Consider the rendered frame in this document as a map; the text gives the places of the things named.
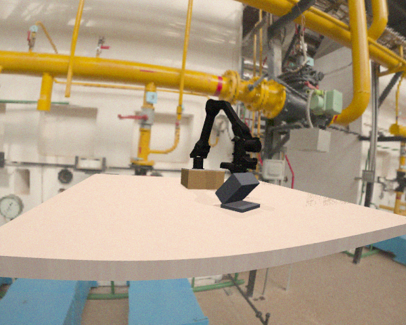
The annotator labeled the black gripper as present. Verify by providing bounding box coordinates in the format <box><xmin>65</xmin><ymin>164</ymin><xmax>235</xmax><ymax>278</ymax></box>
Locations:
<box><xmin>220</xmin><ymin>151</ymin><xmax>256</xmax><ymax>174</ymax></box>

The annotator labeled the dark grey sloped panel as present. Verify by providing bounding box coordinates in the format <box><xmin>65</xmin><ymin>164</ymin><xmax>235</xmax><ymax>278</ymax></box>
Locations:
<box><xmin>215</xmin><ymin>173</ymin><xmax>260</xmax><ymax>213</ymax></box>

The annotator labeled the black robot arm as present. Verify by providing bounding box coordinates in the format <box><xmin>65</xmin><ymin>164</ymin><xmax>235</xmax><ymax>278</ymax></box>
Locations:
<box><xmin>190</xmin><ymin>99</ymin><xmax>262</xmax><ymax>169</ymax></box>

